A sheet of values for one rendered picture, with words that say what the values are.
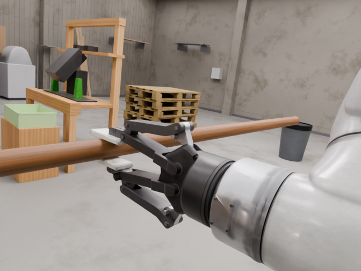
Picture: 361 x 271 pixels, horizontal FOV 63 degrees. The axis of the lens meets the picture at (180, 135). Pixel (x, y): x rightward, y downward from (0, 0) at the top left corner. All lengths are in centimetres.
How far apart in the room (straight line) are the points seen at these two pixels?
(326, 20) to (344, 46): 87
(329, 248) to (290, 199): 4
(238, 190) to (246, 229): 3
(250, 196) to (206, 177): 5
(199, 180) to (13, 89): 874
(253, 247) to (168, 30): 1212
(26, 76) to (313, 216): 896
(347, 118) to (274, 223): 13
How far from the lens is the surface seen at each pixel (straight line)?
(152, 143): 38
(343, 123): 31
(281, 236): 25
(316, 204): 24
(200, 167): 30
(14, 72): 895
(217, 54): 1070
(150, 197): 39
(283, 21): 979
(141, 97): 528
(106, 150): 43
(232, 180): 27
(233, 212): 27
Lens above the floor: 132
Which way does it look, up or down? 13 degrees down
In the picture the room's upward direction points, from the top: 7 degrees clockwise
